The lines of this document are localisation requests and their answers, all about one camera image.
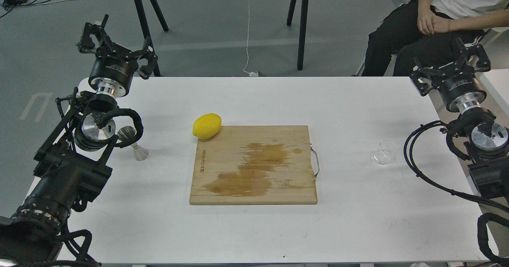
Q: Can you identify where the wooden cutting board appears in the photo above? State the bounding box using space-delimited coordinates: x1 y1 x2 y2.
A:
189 125 318 205

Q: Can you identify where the seated person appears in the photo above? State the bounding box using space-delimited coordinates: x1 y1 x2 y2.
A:
361 0 508 76

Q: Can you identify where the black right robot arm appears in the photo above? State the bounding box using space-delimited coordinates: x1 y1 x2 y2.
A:
404 37 509 212

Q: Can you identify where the clear glass measuring cup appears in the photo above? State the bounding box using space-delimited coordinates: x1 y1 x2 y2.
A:
371 140 398 165

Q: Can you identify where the steel double jigger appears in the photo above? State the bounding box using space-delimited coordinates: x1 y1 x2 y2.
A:
117 126 149 161

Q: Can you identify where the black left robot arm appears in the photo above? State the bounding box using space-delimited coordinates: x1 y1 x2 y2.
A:
1 15 158 267

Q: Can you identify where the white power cable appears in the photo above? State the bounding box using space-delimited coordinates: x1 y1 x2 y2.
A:
243 0 259 77

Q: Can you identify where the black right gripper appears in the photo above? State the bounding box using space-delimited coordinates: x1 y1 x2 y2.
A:
409 37 491 113

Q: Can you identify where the yellow lemon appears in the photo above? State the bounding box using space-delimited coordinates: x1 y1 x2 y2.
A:
192 113 222 140

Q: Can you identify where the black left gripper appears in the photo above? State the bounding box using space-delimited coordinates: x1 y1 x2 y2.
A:
78 14 158 98

